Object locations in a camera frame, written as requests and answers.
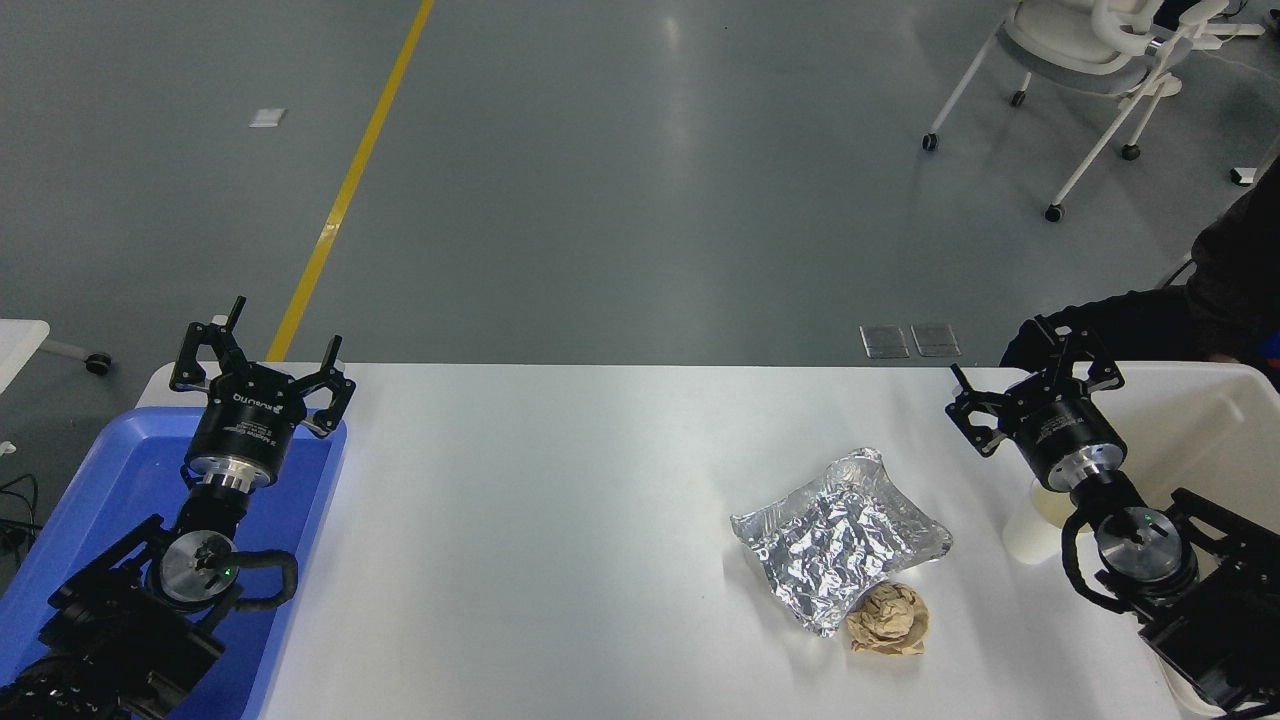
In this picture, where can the white furniture leg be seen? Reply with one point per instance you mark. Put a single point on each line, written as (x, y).
(1243, 176)

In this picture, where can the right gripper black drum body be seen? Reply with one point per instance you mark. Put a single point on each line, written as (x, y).
(1062, 425)

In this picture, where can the metal floor plate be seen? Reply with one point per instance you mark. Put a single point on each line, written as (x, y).
(936, 340)
(885, 341)

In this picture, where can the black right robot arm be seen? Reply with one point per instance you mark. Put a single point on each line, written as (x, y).
(1190, 590)

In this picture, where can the white rolling chair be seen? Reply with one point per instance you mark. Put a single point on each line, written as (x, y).
(1085, 45)

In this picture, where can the person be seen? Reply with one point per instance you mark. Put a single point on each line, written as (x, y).
(1235, 280)

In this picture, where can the crumpled tan paper ball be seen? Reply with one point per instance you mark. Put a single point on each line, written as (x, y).
(890, 620)

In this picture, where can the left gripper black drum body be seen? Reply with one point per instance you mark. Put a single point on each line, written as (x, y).
(245, 420)

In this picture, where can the white side table with caster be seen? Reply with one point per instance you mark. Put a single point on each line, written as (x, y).
(18, 345)

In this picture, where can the crumpled silver foil tray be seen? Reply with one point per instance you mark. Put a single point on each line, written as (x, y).
(840, 540)

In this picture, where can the large pale plastic bin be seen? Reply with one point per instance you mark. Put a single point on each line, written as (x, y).
(1200, 430)

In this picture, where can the blue plastic tray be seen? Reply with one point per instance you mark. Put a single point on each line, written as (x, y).
(120, 470)

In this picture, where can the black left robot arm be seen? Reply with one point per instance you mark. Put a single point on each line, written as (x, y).
(120, 620)

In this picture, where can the white paper cup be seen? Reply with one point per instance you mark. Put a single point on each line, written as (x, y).
(1028, 535)

